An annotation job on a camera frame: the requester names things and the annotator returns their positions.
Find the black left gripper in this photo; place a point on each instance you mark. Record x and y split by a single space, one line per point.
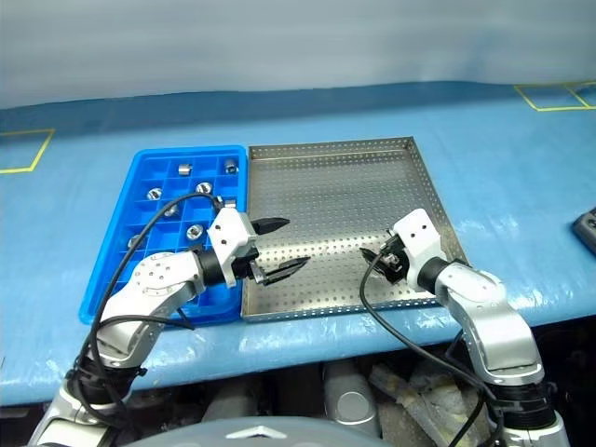
247 263

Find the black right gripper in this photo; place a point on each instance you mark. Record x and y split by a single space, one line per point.
396 274

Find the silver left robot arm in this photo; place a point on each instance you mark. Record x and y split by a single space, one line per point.
158 284

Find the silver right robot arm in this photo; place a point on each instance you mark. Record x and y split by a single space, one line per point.
489 307

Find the blue compartment tray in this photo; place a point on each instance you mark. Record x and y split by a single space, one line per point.
205 163

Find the perforated metal tray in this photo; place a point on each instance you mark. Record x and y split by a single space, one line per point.
326 195

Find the large grey cylinder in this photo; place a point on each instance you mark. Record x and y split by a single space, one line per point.
349 400

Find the crumpled dark plastic wrap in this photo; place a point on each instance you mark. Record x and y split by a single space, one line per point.
428 400

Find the small grey cylinder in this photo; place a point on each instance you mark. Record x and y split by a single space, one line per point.
230 405

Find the dark grey flat object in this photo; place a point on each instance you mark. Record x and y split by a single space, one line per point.
586 233

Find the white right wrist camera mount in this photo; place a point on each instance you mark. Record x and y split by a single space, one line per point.
416 233

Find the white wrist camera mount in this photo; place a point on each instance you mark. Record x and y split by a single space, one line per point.
228 230
416 233

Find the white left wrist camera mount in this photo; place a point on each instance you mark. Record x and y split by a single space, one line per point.
228 230

